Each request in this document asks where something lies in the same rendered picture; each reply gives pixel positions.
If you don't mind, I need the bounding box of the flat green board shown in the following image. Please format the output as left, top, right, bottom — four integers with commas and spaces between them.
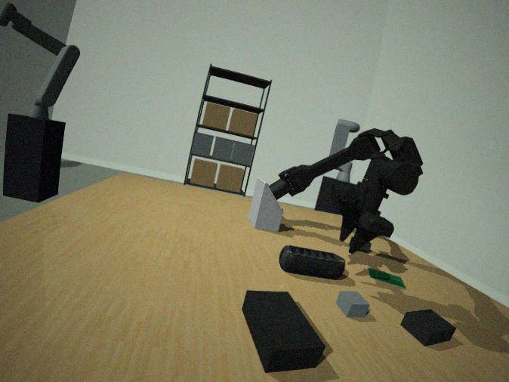
368, 267, 406, 288

